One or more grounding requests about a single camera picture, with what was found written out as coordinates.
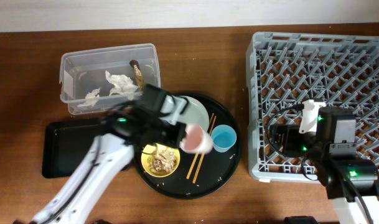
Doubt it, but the yellow bowl with food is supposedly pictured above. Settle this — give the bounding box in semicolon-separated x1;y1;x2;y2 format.
141;144;180;178

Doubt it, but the pink cup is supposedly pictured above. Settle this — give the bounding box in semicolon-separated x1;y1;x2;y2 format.
179;124;213;154

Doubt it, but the light blue cup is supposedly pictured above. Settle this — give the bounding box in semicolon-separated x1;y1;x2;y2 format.
211;124;237;152

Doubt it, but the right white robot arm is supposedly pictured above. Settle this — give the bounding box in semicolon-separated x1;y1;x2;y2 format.
265;105;379;223

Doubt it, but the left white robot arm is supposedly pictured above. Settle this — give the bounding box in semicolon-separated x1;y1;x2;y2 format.
31;84;189;223

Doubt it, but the grey dishwasher rack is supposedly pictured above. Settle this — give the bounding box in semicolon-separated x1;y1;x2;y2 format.
246;32;379;183

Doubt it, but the white plate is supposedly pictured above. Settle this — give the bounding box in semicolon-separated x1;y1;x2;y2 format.
178;96;209;131

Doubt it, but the wooden chopstick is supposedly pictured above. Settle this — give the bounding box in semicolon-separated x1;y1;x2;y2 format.
186;113;214;179
192;113;217;184

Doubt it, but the small crumpled white tissue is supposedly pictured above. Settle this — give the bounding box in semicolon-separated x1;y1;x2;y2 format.
77;88;100;108

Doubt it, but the clear plastic bin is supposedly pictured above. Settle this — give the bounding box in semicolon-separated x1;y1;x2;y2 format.
59;44;161;115

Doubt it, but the round black tray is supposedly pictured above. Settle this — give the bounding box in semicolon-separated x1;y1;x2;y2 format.
133;92;242;200

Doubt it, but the rectangular black tray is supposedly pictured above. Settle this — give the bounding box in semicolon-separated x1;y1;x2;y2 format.
42;118;115;179

